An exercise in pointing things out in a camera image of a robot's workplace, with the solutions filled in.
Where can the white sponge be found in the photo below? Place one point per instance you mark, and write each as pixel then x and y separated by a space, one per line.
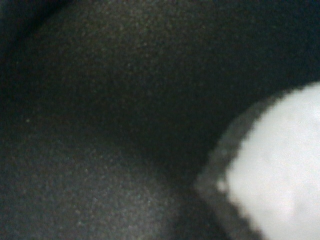
pixel 262 180

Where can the black tablecloth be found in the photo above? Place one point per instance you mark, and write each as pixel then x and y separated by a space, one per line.
pixel 109 108

